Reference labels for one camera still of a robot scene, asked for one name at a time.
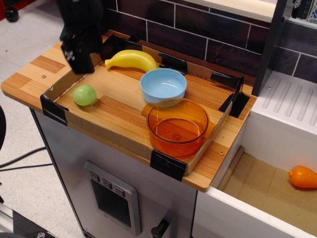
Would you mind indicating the orange plastic carrot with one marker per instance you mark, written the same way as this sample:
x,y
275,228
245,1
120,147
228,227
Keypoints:
x,y
303,177

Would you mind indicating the silver toy dishwasher cabinet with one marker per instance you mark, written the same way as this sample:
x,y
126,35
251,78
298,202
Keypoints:
x,y
112,194

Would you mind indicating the light blue bowl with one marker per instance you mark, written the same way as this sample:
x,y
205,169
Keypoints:
x,y
163,85

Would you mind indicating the orange transparent plastic pot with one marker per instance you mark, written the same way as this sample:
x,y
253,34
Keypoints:
x,y
178,127

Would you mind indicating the white toy sink unit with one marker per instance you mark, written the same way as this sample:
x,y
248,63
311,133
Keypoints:
x,y
252,195

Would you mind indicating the green plastic pear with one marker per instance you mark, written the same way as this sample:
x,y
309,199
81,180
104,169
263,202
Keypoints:
x,y
84,95

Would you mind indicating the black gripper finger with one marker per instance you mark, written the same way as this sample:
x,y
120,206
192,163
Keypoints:
x,y
94,43
77,56

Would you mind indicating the black chair caster wheel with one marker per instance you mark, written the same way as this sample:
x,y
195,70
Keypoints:
x,y
11,14

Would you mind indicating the black dishwasher door knob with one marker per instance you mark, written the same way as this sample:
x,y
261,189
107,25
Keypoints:
x,y
160,229

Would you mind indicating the cardboard fence with black tape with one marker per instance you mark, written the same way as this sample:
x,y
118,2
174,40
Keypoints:
x,y
115,117

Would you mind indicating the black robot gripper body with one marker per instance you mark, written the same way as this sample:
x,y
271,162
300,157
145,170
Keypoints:
x,y
81,18

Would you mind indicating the yellow plastic banana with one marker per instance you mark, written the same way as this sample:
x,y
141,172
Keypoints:
x,y
132,59

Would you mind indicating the dark grey vertical post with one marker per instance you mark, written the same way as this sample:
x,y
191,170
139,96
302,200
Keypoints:
x,y
272,46

